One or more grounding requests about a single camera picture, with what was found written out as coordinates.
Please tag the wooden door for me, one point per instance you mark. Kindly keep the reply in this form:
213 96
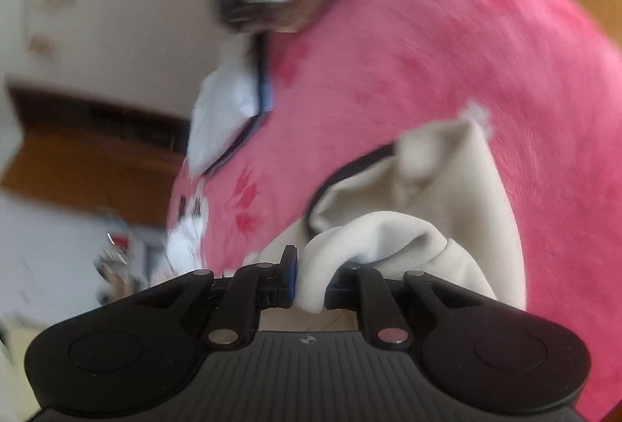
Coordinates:
87 174

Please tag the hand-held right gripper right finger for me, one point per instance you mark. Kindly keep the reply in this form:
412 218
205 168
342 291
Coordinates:
342 288

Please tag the crumpled white garment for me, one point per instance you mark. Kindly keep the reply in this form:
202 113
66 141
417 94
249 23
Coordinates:
187 237

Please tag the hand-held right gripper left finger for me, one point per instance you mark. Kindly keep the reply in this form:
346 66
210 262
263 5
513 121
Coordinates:
291 278

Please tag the dark brown door frame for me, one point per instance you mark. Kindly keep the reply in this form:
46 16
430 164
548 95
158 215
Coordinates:
97 115

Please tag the folded white and navy clothes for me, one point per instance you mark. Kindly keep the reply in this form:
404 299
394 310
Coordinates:
218 111

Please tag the dried leaf wall ornament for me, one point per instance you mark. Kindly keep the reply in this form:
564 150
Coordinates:
41 43

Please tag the beige hoodie with black trim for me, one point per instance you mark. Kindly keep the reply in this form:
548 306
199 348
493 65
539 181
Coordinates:
437 208

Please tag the pink floral blanket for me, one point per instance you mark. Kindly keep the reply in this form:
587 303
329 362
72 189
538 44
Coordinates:
437 38

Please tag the white shelf with clutter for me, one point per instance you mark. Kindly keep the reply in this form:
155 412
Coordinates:
121 256

